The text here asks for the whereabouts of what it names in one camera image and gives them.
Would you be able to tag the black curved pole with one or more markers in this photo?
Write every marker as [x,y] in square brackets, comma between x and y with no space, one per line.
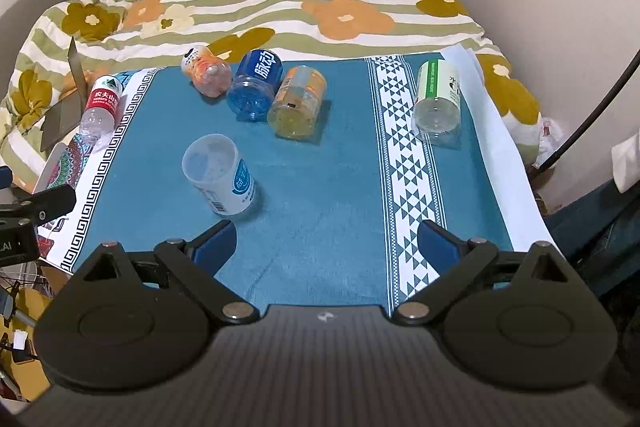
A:
[590,123]

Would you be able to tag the white cloth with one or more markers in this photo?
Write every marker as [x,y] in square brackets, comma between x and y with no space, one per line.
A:
[627,162]

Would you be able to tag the grey laptop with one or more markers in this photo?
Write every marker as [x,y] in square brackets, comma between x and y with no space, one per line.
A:
[62,117]

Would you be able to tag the orange pink drink bottle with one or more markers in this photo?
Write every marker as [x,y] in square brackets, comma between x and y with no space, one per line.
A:
[206,72]

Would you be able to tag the mandala patterned pad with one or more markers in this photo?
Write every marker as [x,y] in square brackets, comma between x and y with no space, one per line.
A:
[65,163]

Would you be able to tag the white cup with blue label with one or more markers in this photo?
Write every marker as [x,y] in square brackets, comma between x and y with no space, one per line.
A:
[220,177]

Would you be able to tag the red label water bottle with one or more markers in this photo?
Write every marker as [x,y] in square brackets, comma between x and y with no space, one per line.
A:
[101,107]

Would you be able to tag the blue patterned table cloth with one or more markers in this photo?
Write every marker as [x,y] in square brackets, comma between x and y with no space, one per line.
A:
[330,192]

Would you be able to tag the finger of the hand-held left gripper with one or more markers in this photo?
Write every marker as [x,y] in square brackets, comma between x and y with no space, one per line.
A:
[47,204]

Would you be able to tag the grey headboard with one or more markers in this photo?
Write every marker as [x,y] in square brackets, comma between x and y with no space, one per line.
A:
[30,2]

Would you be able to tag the blue drink bottle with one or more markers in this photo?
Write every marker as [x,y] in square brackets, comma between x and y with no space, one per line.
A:
[256,84]

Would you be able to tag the yellow orange drink bottle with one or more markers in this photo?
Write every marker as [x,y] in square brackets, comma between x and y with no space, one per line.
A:
[298,103]

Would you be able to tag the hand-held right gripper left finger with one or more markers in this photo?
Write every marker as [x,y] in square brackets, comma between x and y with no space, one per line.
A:
[216,244]

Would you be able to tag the dark blue cloth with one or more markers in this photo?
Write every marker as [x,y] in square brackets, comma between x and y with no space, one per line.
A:
[600,232]

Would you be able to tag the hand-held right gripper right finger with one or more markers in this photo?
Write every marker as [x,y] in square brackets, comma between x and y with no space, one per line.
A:
[439,248]

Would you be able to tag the white plastic bag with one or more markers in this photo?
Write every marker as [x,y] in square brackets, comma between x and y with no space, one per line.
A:
[550,137]

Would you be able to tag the clear bottle with green label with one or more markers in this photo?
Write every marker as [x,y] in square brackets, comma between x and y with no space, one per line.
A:
[437,102]

